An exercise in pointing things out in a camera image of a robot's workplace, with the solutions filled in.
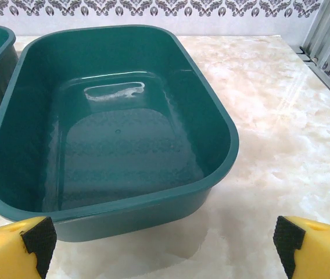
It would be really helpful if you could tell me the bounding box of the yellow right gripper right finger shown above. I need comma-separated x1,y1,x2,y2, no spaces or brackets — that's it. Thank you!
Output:
272,215,330,279

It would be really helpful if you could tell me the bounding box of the aluminium frame post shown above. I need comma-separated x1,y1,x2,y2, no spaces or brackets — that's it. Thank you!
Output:
300,0,330,63

